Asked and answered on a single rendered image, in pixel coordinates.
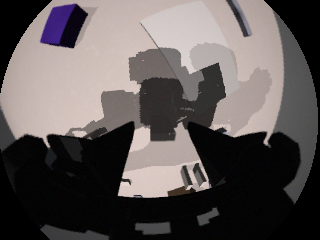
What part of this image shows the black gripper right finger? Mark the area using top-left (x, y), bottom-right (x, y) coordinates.
top-left (188, 121), bottom-right (267, 188)

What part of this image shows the brown rectangular block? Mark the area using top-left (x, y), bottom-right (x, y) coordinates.
top-left (167, 185), bottom-right (196, 197)

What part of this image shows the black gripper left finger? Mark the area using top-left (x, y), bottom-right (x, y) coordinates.
top-left (47, 121), bottom-right (135, 196)

